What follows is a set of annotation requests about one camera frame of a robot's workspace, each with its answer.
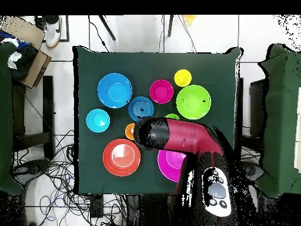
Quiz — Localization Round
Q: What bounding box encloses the ribbed blue bowl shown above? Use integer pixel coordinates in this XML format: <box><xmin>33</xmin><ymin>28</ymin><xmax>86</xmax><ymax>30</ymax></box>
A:
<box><xmin>128</xmin><ymin>96</ymin><xmax>155</xmax><ymax>122</ymax></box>

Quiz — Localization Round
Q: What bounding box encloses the orange cup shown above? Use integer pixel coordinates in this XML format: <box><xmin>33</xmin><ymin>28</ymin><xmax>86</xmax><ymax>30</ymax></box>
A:
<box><xmin>125</xmin><ymin>122</ymin><xmax>136</xmax><ymax>141</ymax></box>

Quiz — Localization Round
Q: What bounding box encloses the small red bowl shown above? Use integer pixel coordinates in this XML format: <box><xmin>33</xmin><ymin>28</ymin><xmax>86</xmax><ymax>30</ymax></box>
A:
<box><xmin>149</xmin><ymin>79</ymin><xmax>174</xmax><ymax>105</ymax></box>

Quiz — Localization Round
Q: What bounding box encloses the orange-red bowl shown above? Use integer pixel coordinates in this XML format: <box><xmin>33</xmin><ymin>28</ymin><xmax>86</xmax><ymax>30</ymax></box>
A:
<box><xmin>102</xmin><ymin>138</ymin><xmax>142</xmax><ymax>177</ymax></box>

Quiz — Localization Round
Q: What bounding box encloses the large pink bowl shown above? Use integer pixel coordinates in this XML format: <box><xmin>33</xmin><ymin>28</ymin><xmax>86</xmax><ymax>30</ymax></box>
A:
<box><xmin>157</xmin><ymin>149</ymin><xmax>189</xmax><ymax>183</ymax></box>

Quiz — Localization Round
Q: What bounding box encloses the green bowl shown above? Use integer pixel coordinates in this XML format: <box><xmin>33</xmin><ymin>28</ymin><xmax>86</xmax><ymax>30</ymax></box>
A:
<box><xmin>175</xmin><ymin>84</ymin><xmax>212</xmax><ymax>120</ymax></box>

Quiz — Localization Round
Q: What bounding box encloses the large blue bowl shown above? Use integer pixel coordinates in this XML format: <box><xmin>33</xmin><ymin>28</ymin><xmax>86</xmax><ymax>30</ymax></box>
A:
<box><xmin>97</xmin><ymin>72</ymin><xmax>133</xmax><ymax>109</ymax></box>

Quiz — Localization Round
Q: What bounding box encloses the small turquoise bowl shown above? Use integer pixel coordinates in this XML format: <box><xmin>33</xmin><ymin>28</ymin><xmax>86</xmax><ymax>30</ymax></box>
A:
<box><xmin>85</xmin><ymin>108</ymin><xmax>111</xmax><ymax>133</ymax></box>

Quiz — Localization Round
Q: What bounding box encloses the yellow cup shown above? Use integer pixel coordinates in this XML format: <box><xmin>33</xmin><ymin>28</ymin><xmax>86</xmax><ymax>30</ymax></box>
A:
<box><xmin>173</xmin><ymin>68</ymin><xmax>192</xmax><ymax>88</ymax></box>

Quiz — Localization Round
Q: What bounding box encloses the dark green table cloth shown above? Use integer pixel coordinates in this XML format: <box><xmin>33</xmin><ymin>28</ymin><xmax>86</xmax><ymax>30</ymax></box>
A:
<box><xmin>72</xmin><ymin>45</ymin><xmax>245</xmax><ymax>197</ymax></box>

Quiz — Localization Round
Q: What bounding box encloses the black power brick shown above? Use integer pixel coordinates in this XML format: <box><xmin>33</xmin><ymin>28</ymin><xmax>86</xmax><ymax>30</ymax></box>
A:
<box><xmin>89</xmin><ymin>194</ymin><xmax>104</xmax><ymax>218</ymax></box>

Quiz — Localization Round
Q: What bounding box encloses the black tripod leg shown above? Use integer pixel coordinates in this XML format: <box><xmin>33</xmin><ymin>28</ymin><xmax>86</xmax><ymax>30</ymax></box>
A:
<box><xmin>167</xmin><ymin>15</ymin><xmax>175</xmax><ymax>38</ymax></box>
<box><xmin>98</xmin><ymin>15</ymin><xmax>116</xmax><ymax>41</ymax></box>

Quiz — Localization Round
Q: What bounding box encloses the black stool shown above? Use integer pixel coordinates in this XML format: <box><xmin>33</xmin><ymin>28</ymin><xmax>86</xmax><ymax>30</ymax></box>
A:
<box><xmin>12</xmin><ymin>75</ymin><xmax>56</xmax><ymax>158</ymax></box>

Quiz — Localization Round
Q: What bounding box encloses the yellow object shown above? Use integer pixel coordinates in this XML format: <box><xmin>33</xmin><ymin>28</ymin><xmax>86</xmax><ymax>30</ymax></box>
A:
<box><xmin>183</xmin><ymin>15</ymin><xmax>197</xmax><ymax>25</ymax></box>

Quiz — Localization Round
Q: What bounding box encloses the cardboard box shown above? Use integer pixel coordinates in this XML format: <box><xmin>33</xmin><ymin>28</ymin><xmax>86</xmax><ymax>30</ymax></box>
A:
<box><xmin>0</xmin><ymin>15</ymin><xmax>52</xmax><ymax>89</ymax></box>

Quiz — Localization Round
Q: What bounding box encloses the green cloth side table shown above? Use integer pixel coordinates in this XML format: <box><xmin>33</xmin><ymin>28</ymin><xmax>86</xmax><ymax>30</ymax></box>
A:
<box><xmin>0</xmin><ymin>42</ymin><xmax>24</xmax><ymax>196</ymax></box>
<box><xmin>256</xmin><ymin>43</ymin><xmax>301</xmax><ymax>198</ymax></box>

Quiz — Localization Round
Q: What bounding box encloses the person's foot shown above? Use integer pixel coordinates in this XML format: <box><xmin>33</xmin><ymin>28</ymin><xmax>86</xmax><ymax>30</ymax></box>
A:
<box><xmin>42</xmin><ymin>15</ymin><xmax>63</xmax><ymax>49</ymax></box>

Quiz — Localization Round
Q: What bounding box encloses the bundle of clothes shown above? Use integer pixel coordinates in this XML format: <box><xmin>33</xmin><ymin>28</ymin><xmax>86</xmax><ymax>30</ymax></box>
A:
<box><xmin>0</xmin><ymin>30</ymin><xmax>39</xmax><ymax>81</ymax></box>

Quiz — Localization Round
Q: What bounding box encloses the tangle of black cables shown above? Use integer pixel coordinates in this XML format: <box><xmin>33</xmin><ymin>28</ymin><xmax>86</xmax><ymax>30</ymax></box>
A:
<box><xmin>11</xmin><ymin>129</ymin><xmax>128</xmax><ymax>226</ymax></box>

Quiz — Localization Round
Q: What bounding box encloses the black floor cable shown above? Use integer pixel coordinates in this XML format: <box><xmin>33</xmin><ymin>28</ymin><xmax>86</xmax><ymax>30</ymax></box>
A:
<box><xmin>88</xmin><ymin>15</ymin><xmax>110</xmax><ymax>52</ymax></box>

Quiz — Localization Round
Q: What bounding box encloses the black pedestal foot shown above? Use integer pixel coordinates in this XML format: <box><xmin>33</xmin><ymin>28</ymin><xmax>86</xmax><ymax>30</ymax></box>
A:
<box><xmin>14</xmin><ymin>158</ymin><xmax>51</xmax><ymax>176</ymax></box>
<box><xmin>242</xmin><ymin>161</ymin><xmax>266</xmax><ymax>185</ymax></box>

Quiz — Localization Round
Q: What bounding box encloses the black square frame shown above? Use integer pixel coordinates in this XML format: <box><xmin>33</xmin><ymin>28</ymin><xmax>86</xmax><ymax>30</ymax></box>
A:
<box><xmin>35</xmin><ymin>15</ymin><xmax>70</xmax><ymax>43</ymax></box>

